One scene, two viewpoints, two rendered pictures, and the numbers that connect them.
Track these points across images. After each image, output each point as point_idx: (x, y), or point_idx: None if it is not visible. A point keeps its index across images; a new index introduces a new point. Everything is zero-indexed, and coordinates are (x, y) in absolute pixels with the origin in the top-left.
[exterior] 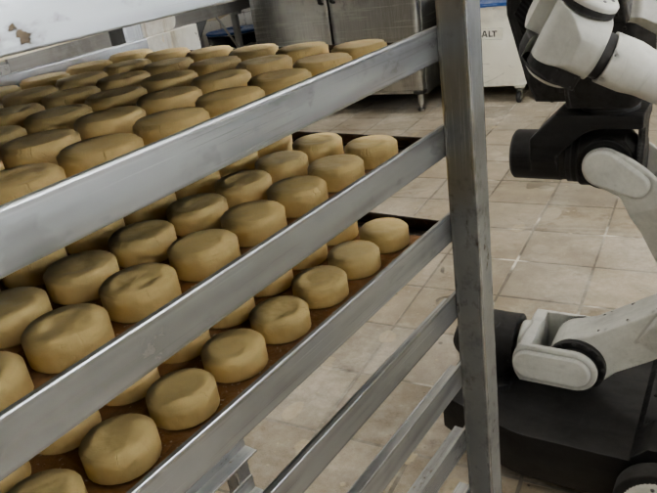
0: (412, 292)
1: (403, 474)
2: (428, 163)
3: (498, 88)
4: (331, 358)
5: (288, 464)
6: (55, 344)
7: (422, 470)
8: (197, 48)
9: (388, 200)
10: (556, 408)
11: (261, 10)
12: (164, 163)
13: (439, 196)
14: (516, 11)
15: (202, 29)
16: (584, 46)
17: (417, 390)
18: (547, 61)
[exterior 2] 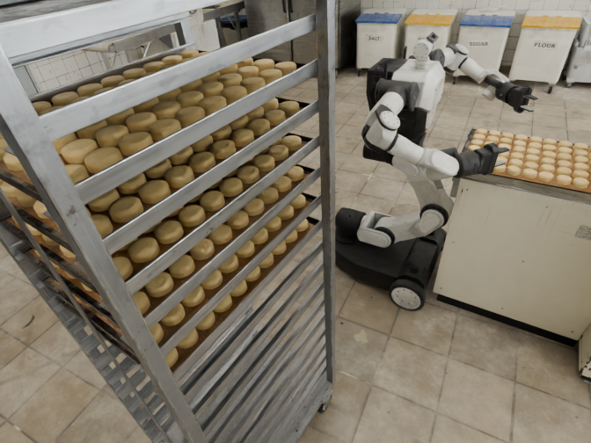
0: (319, 189)
1: (307, 275)
2: (315, 207)
3: None
4: None
5: (265, 301)
6: (209, 283)
7: None
8: (215, 33)
9: (313, 134)
10: (373, 253)
11: (251, 11)
12: (238, 242)
13: (339, 134)
14: (370, 91)
15: (218, 22)
16: (383, 141)
17: (317, 238)
18: (370, 141)
